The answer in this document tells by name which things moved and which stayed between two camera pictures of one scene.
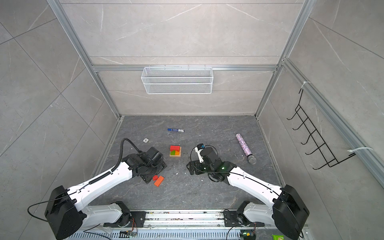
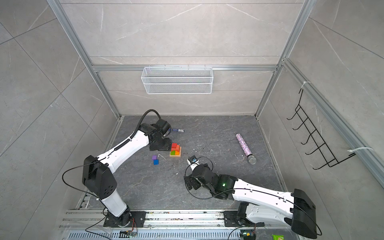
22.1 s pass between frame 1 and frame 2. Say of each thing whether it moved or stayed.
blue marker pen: stayed
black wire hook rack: stayed
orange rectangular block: moved
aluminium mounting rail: stayed
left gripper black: moved
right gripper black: moved
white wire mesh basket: stayed
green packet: stayed
